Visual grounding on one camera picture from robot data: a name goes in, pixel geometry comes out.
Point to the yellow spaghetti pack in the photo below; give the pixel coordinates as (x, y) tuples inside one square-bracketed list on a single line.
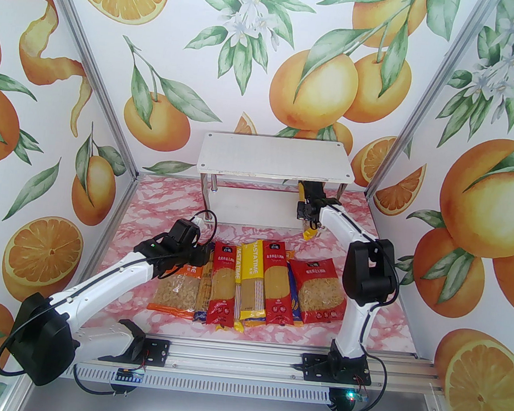
[(310, 235), (253, 302), (237, 305)]

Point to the white shelf base plate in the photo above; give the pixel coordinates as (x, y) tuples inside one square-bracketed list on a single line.
[(252, 208)]

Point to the red spaghetti pack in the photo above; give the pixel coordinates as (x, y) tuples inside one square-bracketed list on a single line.
[(223, 286), (276, 286)]

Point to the white shelf with metal legs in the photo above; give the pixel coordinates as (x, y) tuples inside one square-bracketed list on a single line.
[(274, 159)]

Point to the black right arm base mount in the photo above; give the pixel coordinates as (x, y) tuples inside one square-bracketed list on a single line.
[(314, 366)]

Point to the small circuit board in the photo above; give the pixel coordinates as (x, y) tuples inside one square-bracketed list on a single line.
[(130, 374), (354, 396)]

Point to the red macaroni bag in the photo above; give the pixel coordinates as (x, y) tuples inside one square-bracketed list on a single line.
[(320, 295)]

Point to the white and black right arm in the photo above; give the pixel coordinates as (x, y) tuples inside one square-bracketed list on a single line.
[(353, 324)]

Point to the aluminium mounting rail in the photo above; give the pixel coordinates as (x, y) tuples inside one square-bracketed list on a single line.
[(234, 359)]

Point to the orange macaroni bag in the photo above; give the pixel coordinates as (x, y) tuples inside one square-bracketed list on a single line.
[(176, 291)]

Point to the aluminium frame post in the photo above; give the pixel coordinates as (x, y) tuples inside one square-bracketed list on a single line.
[(97, 74), (422, 103)]

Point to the blue macaroni bag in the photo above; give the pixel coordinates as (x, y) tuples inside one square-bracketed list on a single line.
[(295, 301)]

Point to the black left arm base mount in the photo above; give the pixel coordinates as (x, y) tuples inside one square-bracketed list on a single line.
[(157, 352)]

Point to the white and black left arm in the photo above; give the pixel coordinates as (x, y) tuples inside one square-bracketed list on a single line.
[(107, 283)]

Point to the dark blue spaghetti pack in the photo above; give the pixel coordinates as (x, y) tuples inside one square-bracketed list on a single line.
[(205, 289)]

